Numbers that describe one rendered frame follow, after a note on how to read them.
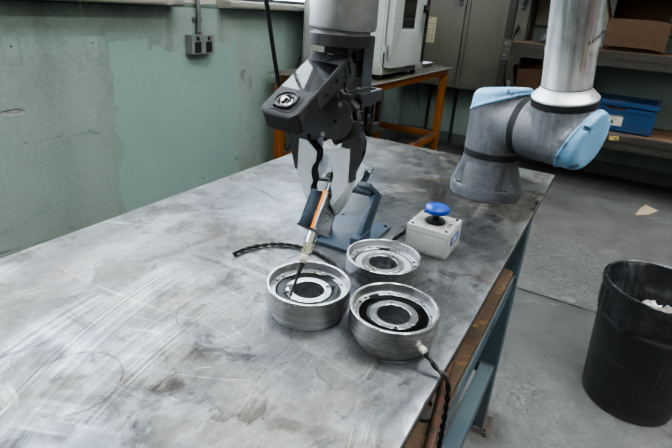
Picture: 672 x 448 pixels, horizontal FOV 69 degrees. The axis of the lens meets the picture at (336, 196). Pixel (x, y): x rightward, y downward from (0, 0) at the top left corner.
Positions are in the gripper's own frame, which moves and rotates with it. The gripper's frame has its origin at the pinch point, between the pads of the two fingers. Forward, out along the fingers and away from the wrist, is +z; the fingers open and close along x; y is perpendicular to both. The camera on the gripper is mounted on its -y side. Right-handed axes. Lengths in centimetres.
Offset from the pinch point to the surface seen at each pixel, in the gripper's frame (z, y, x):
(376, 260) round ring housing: 11.2, 10.1, -3.9
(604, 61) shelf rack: 1, 342, -21
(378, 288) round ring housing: 9.9, 1.4, -8.0
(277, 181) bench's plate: 13.3, 33.1, 30.1
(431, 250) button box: 12.3, 20.2, -8.9
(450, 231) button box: 8.8, 21.6, -11.1
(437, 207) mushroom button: 5.9, 22.7, -8.1
